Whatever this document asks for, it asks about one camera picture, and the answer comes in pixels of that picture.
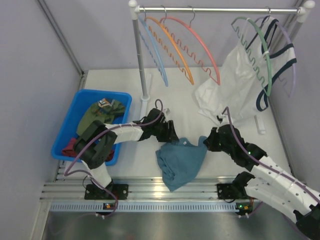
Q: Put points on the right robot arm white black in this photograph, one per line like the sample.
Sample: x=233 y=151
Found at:
x=264 y=180

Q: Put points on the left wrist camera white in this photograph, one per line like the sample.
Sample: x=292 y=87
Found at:
x=166 y=112

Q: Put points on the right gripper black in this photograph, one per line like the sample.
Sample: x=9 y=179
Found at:
x=209 y=142

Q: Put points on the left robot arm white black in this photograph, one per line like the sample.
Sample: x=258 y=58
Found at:
x=97 y=141

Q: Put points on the purple hanger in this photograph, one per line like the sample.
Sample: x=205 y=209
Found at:
x=282 y=59

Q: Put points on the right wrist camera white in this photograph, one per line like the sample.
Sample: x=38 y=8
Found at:
x=223 y=119

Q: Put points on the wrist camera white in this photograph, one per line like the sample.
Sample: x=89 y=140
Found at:
x=166 y=112
x=223 y=119

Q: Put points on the dark red garment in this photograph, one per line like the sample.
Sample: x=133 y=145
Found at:
x=68 y=150

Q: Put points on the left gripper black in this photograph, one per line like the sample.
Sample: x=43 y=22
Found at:
x=167 y=129

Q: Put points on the orange hanger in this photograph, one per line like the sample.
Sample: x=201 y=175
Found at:
x=171 y=48

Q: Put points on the clothes rack metal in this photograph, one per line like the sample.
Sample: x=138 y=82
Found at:
x=302 y=12

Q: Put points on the slotted cable duct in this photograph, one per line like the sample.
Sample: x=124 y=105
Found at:
x=145 y=207

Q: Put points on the teal tank top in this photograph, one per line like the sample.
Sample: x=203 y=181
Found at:
x=180 y=162

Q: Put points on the pink hanger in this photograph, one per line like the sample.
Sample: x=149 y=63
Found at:
x=186 y=48

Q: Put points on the white navy-trimmed tank top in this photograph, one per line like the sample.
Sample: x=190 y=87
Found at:
x=240 y=91

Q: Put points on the light blue hanger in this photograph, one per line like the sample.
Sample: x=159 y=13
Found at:
x=153 y=51

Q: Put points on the olive green garment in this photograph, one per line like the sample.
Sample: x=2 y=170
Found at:
x=104 y=110

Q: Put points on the green hanger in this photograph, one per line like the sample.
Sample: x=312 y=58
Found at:
x=266 y=84

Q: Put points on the blue plastic bin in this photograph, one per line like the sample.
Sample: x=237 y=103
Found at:
x=81 y=102

